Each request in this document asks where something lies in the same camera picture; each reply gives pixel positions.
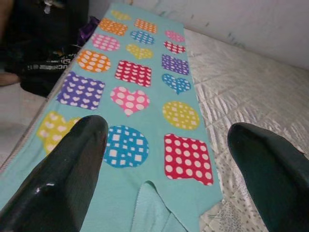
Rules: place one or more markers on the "teal blanket with coloured shapes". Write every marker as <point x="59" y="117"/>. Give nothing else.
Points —
<point x="149" y="96"/>

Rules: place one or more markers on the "seated person in shorts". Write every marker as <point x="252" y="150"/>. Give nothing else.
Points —
<point x="7" y="78"/>

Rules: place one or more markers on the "white quilted mattress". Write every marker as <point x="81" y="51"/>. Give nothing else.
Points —
<point x="253" y="84"/>

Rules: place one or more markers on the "purple shiny cloth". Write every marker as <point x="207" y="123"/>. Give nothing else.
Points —
<point x="88" y="31"/>

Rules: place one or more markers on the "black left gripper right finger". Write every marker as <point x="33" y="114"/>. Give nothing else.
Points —
<point x="275" y="183"/>

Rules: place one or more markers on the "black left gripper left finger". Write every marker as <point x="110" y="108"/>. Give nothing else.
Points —
<point x="53" y="183"/>

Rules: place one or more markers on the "black bag with white lettering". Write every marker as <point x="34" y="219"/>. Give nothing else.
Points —
<point x="48" y="72"/>

